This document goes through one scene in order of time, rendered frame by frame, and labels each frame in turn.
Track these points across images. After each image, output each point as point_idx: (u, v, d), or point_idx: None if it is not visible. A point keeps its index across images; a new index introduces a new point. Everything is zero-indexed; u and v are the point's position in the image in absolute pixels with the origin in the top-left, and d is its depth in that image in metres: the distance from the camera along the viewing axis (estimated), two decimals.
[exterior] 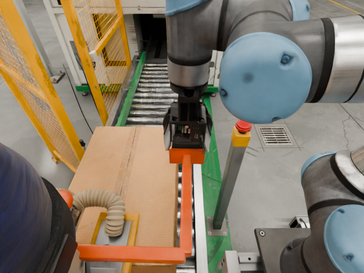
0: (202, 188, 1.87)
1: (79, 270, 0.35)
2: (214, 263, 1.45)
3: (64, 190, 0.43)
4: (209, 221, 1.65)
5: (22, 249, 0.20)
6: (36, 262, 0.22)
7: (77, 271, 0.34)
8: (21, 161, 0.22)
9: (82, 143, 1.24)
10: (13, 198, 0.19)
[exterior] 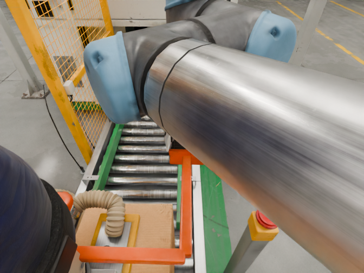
0: (205, 236, 1.58)
1: (79, 271, 0.35)
2: None
3: (64, 192, 0.44)
4: None
5: (21, 251, 0.20)
6: (35, 265, 0.22)
7: (77, 272, 0.34)
8: (20, 163, 0.22)
9: None
10: (12, 201, 0.19)
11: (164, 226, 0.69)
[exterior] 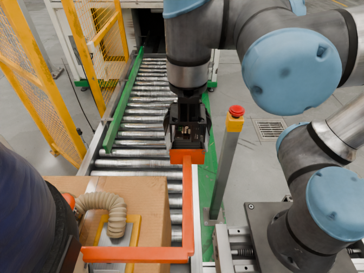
0: (199, 180, 1.88)
1: (83, 272, 0.35)
2: (210, 252, 1.46)
3: (66, 193, 0.44)
4: (206, 212, 1.67)
5: (27, 252, 0.20)
6: (40, 266, 0.22)
7: None
8: (25, 165, 0.22)
9: (79, 132, 1.26)
10: (18, 201, 0.19)
11: (155, 200, 0.57)
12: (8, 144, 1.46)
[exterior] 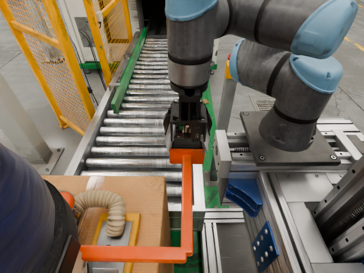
0: None
1: (81, 270, 0.35)
2: (210, 207, 1.57)
3: (65, 192, 0.44)
4: (206, 175, 1.77)
5: (26, 252, 0.20)
6: (39, 265, 0.22)
7: (80, 271, 0.35)
8: (25, 165, 0.22)
9: (90, 90, 1.36)
10: (17, 202, 0.19)
11: (154, 200, 0.58)
12: (23, 107, 1.56)
